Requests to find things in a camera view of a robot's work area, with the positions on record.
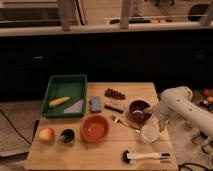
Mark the dark brown bowl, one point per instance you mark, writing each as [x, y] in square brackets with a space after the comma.
[137, 111]

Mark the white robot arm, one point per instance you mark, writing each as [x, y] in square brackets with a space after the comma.
[178, 100]

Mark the bunch of dark grapes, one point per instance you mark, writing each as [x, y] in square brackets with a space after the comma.
[114, 94]

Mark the blue sponge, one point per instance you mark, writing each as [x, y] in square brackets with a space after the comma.
[95, 104]

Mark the green plastic tray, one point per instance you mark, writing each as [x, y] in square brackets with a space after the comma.
[74, 86]

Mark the metal fork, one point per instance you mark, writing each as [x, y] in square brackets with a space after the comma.
[117, 120]

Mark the grey triangular cloth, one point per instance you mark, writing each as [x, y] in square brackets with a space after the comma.
[75, 108]

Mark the orange bowl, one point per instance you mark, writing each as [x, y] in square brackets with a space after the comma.
[94, 129]

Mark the wooden table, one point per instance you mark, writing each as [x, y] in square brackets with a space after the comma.
[104, 155]

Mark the yellow corn cob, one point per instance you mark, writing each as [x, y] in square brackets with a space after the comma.
[56, 102]

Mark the white dish brush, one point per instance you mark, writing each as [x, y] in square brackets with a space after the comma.
[128, 157]

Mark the apple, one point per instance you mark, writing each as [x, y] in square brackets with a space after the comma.
[46, 135]

